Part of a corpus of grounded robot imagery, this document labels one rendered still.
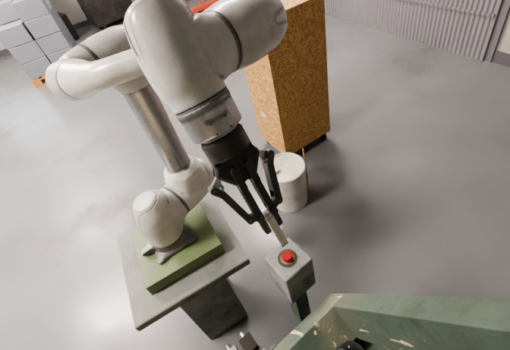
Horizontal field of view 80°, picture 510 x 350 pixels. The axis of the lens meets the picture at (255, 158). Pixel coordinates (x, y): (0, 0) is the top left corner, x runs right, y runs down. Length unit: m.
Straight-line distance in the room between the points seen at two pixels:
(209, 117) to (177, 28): 0.12
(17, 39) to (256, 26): 6.08
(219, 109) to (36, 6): 5.99
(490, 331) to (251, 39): 0.52
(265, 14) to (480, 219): 2.15
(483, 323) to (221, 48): 0.52
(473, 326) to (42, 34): 6.37
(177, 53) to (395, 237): 2.01
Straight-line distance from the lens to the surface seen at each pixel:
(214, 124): 0.44
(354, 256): 2.15
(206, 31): 0.45
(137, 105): 1.06
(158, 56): 0.43
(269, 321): 2.01
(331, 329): 1.04
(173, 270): 1.34
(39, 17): 6.38
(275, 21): 0.55
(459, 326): 0.58
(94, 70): 0.75
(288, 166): 2.16
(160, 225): 1.24
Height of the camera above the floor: 1.88
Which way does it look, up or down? 42 degrees down
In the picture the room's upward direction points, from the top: 16 degrees counter-clockwise
